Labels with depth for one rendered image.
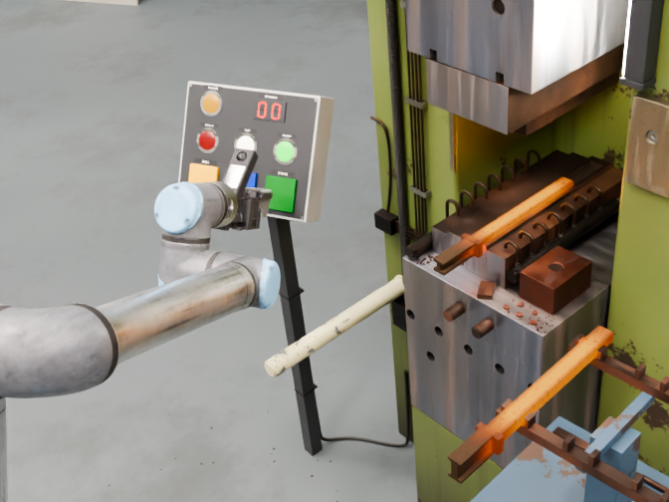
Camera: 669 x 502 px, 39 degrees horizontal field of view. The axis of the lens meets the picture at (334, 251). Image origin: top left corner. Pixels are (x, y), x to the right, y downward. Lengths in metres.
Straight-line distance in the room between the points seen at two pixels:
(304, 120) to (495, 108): 0.52
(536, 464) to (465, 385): 0.32
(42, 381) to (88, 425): 1.89
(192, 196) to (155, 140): 2.90
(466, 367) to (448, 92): 0.61
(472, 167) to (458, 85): 0.40
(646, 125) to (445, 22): 0.39
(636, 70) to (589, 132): 0.64
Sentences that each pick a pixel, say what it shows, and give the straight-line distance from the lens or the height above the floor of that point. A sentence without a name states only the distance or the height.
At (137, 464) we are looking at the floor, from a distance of 2.95.
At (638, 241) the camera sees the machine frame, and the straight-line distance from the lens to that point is 1.83.
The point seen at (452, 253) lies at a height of 1.01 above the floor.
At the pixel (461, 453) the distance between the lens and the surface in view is 1.48.
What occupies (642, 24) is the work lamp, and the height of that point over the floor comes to 1.49.
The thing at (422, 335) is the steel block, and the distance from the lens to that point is 2.10.
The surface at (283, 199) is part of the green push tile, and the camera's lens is 2.09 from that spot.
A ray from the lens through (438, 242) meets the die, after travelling 2.00.
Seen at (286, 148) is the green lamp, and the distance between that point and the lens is 2.08.
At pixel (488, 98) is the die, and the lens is 1.72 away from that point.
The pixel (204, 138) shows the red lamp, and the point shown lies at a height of 1.09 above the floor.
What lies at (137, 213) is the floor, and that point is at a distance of 4.06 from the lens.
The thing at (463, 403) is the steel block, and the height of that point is 0.59.
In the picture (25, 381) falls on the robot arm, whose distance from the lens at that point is 1.23.
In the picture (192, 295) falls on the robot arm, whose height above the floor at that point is 1.22.
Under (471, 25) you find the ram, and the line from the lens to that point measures 1.69.
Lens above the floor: 2.11
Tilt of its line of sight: 36 degrees down
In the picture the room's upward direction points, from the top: 6 degrees counter-clockwise
